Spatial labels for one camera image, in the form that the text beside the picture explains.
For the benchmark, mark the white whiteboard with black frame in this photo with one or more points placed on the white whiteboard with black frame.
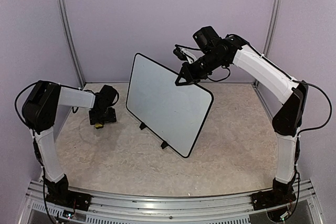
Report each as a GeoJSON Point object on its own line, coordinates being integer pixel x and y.
{"type": "Point", "coordinates": [174, 114]}

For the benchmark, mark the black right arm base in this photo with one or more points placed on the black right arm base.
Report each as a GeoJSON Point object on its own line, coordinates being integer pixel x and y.
{"type": "Point", "coordinates": [280, 202]}

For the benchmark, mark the black whiteboard stand foot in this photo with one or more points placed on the black whiteboard stand foot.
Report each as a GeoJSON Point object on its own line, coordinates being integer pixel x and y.
{"type": "Point", "coordinates": [164, 145]}
{"type": "Point", "coordinates": [142, 126]}

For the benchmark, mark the yellow black whiteboard eraser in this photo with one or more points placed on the yellow black whiteboard eraser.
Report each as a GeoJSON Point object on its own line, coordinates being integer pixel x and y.
{"type": "Point", "coordinates": [99, 126]}

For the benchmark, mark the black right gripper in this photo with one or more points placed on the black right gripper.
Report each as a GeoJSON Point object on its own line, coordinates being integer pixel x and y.
{"type": "Point", "coordinates": [190, 77]}

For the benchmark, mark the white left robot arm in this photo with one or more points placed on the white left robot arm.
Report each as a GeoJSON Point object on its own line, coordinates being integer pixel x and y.
{"type": "Point", "coordinates": [39, 114]}

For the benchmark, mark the aluminium front rail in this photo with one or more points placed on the aluminium front rail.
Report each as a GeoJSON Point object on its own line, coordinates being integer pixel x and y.
{"type": "Point", "coordinates": [120, 208]}

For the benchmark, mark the aluminium corner post left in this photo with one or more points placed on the aluminium corner post left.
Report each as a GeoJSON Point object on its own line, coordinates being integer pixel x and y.
{"type": "Point", "coordinates": [70, 42]}

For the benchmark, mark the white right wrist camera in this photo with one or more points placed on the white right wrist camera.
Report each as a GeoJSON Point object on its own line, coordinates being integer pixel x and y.
{"type": "Point", "coordinates": [184, 55]}

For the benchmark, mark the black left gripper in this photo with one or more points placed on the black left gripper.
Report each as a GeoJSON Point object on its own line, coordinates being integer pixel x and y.
{"type": "Point", "coordinates": [94, 119]}

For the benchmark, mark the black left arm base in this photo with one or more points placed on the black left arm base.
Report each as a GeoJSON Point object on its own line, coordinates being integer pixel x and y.
{"type": "Point", "coordinates": [58, 193]}

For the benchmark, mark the aluminium corner post right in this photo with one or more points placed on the aluminium corner post right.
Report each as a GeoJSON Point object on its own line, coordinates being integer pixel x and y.
{"type": "Point", "coordinates": [272, 27]}

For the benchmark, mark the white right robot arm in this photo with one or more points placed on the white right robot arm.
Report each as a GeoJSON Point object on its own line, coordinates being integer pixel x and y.
{"type": "Point", "coordinates": [218, 52]}

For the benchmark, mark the aluminium corner post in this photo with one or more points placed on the aluminium corner post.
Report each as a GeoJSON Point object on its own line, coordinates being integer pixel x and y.
{"type": "Point", "coordinates": [70, 42]}
{"type": "Point", "coordinates": [272, 27]}

